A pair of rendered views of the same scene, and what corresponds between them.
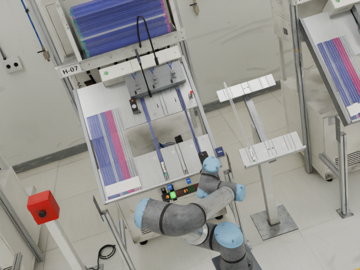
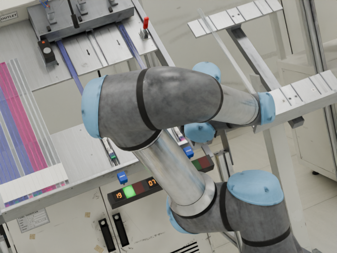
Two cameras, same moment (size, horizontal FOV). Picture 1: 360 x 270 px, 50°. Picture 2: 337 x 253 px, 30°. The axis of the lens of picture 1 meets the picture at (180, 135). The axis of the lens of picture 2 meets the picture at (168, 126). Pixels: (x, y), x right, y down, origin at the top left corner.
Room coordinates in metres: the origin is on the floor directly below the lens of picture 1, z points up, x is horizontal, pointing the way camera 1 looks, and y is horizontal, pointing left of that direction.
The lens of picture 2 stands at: (-0.03, 0.36, 1.35)
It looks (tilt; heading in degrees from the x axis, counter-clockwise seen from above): 17 degrees down; 347
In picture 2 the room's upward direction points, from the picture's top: 16 degrees counter-clockwise
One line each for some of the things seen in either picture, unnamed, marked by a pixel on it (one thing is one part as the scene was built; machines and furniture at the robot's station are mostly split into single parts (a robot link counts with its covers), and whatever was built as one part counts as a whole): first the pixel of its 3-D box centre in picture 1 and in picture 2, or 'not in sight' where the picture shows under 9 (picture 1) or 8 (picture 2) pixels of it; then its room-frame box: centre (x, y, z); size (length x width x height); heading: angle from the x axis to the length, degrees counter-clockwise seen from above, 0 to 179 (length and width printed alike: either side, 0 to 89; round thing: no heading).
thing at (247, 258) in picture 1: (234, 257); (269, 246); (1.21, -0.08, 0.60); 0.15 x 0.15 x 0.10
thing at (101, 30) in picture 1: (121, 19); not in sight; (2.26, 0.13, 1.52); 0.51 x 0.13 x 0.27; 93
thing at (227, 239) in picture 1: (228, 240); (255, 202); (1.22, -0.07, 0.72); 0.13 x 0.12 x 0.14; 52
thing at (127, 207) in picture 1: (164, 176); (99, 222); (2.38, 0.20, 0.31); 0.70 x 0.65 x 0.62; 93
